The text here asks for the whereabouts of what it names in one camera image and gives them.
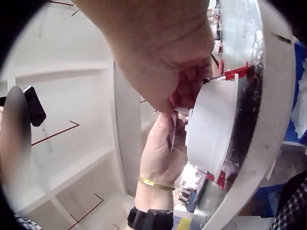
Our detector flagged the person's right hand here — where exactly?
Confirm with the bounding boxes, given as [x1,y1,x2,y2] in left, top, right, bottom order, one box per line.
[72,0,215,113]

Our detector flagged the person's body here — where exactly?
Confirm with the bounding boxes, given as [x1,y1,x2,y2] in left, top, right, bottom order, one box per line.
[14,171,307,230]

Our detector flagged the person's left hand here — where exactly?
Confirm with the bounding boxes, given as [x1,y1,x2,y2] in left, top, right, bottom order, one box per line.
[139,112,190,190]

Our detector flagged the person's left fingers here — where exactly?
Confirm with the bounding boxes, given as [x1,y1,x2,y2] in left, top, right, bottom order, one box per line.
[165,113,190,136]

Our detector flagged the large round white lamp frame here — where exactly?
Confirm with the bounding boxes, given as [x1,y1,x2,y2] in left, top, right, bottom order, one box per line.
[192,0,297,230]

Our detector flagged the person's right fingers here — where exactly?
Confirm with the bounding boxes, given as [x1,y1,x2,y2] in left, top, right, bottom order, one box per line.
[170,57,214,112]

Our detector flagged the black wrist band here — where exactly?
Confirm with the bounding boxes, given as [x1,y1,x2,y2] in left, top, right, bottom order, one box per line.
[127,207,174,229]

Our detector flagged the blue crate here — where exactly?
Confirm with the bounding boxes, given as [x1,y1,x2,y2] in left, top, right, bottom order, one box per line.
[283,41,307,142]

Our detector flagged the white round plastic cap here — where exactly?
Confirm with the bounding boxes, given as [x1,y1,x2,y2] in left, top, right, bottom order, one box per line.
[185,73,240,185]

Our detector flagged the white shelf with red hooks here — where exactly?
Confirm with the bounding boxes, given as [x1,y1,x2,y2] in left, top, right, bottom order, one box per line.
[0,0,160,230]

